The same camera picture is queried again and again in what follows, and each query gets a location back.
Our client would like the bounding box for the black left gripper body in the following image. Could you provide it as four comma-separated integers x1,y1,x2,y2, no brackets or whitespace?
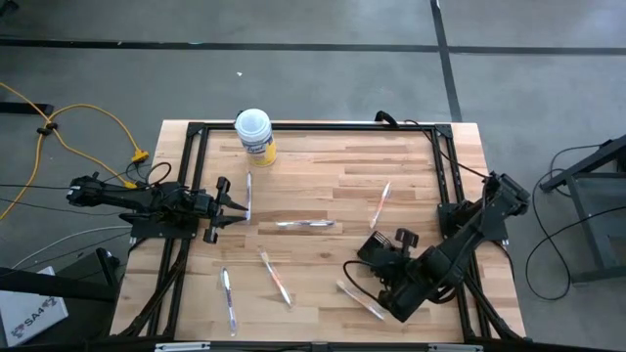
185,176,234,245

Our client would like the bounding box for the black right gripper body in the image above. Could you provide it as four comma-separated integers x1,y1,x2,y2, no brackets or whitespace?
361,227,422,289

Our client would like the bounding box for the orange toothbrush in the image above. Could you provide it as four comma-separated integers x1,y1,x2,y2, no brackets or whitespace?
369,181,392,230
335,279,387,322
257,249,294,308

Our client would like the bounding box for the yellow Lysol wipes canister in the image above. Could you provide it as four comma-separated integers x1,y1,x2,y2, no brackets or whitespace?
234,108,278,168

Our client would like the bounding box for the black floor tape strip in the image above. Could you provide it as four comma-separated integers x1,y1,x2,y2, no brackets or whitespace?
429,0,464,123
0,37,626,56

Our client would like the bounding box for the black stand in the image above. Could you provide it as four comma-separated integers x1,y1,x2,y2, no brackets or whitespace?
0,246,122,302

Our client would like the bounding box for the black floor bar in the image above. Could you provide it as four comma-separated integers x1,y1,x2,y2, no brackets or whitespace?
0,102,55,116

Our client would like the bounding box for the white SA4 box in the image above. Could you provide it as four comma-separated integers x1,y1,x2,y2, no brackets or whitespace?
0,266,69,348

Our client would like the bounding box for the black side table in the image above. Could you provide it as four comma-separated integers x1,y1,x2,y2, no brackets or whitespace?
539,134,626,285

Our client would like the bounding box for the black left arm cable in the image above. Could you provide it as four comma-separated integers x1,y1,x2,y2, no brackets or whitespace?
125,161,173,190

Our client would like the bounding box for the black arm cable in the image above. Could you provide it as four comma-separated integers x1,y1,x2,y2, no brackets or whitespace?
125,161,173,190
403,119,493,180

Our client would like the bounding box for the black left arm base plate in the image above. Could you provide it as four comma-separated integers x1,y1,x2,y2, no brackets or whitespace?
119,209,200,241

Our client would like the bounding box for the yellow extension cable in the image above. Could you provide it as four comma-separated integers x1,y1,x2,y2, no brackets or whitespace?
0,127,139,222
0,81,151,163

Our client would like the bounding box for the silver bracket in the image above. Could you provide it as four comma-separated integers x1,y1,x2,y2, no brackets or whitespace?
155,341,211,352
428,343,484,352

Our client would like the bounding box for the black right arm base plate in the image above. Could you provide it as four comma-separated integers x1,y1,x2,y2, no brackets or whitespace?
437,199,510,245

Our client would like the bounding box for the black aluminium table frame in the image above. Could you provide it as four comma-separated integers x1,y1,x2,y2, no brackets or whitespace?
110,120,527,346

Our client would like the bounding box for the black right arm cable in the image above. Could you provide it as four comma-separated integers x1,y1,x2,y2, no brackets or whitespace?
403,119,493,180

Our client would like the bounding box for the grey floor cable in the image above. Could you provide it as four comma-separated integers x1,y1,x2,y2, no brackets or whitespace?
10,224,134,271

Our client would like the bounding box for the black floor cable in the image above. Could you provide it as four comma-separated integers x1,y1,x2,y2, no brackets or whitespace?
0,183,74,191
525,143,626,302

